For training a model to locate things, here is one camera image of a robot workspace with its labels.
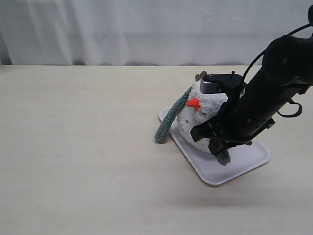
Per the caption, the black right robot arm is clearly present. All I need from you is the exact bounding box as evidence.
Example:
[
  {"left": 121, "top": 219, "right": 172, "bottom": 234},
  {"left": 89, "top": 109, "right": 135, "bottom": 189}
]
[{"left": 190, "top": 32, "right": 313, "bottom": 155}]

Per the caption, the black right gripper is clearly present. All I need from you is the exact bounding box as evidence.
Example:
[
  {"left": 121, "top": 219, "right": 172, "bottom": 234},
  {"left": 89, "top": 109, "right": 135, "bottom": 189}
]
[{"left": 190, "top": 97, "right": 274, "bottom": 155}]

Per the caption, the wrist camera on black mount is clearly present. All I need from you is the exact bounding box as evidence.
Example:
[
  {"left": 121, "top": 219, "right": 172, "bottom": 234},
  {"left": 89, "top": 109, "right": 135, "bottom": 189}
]
[{"left": 200, "top": 71, "right": 244, "bottom": 95}]

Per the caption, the white plastic tray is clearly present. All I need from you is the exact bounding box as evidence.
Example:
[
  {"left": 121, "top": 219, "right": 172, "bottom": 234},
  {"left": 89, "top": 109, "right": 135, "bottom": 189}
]
[{"left": 169, "top": 120, "right": 271, "bottom": 187}]

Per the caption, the white snowman plush toy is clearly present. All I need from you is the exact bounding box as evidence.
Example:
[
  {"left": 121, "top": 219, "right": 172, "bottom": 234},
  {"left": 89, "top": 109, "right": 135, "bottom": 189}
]
[{"left": 177, "top": 71, "right": 228, "bottom": 153}]

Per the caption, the green fluffy scarf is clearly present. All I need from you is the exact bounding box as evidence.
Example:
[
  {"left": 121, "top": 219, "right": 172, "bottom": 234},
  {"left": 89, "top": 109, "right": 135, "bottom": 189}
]
[{"left": 154, "top": 86, "right": 231, "bottom": 166}]

